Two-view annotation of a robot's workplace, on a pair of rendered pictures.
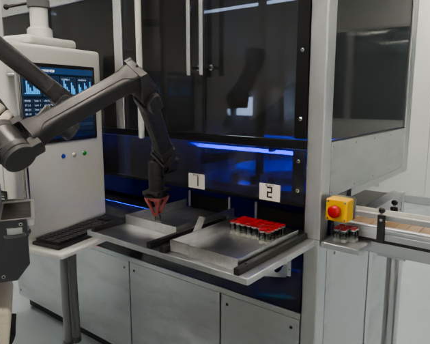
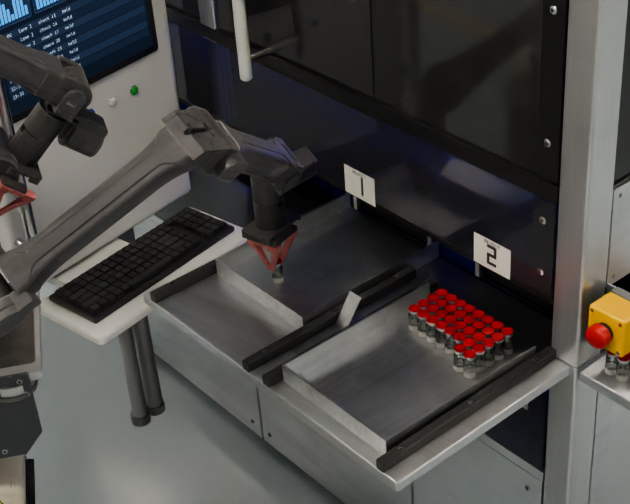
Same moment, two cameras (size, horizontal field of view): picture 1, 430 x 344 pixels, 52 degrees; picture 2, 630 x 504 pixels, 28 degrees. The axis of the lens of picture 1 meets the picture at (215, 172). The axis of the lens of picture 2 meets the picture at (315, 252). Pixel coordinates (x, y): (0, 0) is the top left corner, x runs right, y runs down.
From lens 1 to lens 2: 0.99 m
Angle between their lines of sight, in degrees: 27
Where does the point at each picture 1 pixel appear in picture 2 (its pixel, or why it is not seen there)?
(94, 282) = not seen: hidden behind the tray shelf
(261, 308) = (479, 442)
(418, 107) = not seen: outside the picture
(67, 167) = not seen: hidden behind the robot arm
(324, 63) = (593, 54)
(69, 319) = (137, 381)
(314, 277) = (568, 424)
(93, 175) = (157, 126)
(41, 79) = (24, 71)
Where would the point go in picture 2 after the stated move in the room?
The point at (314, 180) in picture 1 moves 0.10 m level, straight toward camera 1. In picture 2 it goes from (571, 265) to (554, 299)
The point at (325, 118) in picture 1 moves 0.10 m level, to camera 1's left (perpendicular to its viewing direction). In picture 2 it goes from (594, 158) to (527, 155)
